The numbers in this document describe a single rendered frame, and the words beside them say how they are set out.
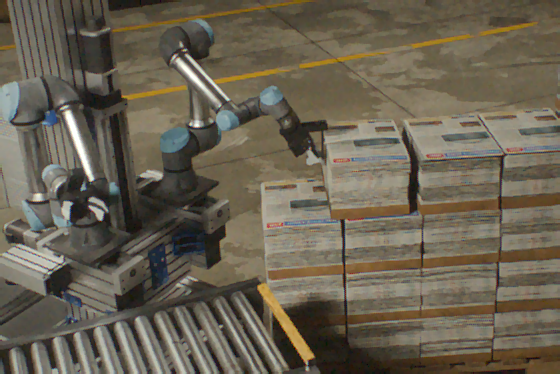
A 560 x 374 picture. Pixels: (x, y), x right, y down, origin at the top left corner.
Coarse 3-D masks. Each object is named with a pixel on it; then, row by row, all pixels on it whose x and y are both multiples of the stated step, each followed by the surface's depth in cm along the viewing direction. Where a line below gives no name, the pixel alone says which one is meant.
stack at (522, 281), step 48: (288, 192) 352; (288, 240) 331; (336, 240) 332; (384, 240) 334; (432, 240) 335; (480, 240) 336; (528, 240) 337; (288, 288) 341; (336, 288) 342; (384, 288) 343; (432, 288) 344; (480, 288) 345; (528, 288) 347; (288, 336) 352; (336, 336) 353; (384, 336) 354; (432, 336) 355; (480, 336) 356; (528, 336) 358
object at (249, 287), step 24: (216, 288) 300; (240, 288) 300; (120, 312) 291; (144, 312) 291; (168, 312) 293; (192, 312) 296; (264, 312) 306; (24, 336) 283; (48, 336) 282; (72, 336) 284
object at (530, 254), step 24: (360, 264) 338; (384, 264) 338; (408, 264) 339; (432, 264) 340; (456, 264) 340; (384, 312) 348; (408, 312) 349; (432, 312) 349; (456, 312) 350; (480, 312) 350; (384, 360) 359; (408, 360) 360; (432, 360) 360; (456, 360) 361; (480, 360) 362
